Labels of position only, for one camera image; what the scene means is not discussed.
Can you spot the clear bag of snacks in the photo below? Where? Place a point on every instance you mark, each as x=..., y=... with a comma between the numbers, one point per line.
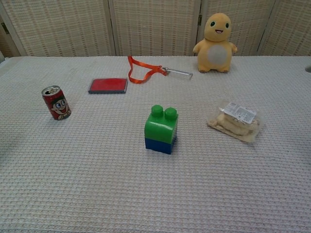
x=233, y=126

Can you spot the yellow plush dinosaur toy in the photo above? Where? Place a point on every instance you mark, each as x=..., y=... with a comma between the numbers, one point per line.
x=216, y=55

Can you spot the brass screen hinge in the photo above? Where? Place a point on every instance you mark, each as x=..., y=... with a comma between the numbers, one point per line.
x=4, y=28
x=200, y=20

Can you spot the beige woven tablecloth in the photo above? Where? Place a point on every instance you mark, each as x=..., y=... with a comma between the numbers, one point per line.
x=97, y=182

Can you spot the blue toy block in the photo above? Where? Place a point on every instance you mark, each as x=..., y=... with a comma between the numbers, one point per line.
x=158, y=146

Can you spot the red ink pad case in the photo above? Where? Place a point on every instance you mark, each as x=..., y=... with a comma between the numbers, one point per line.
x=108, y=85

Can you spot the red cartoon soda can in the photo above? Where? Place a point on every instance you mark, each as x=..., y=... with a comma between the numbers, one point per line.
x=57, y=104

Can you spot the green toy block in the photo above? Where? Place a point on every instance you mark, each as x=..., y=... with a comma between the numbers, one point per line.
x=158, y=126

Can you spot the wicker folding screen panel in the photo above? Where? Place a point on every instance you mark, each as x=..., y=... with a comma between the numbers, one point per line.
x=155, y=24
x=291, y=29
x=60, y=24
x=247, y=24
x=6, y=42

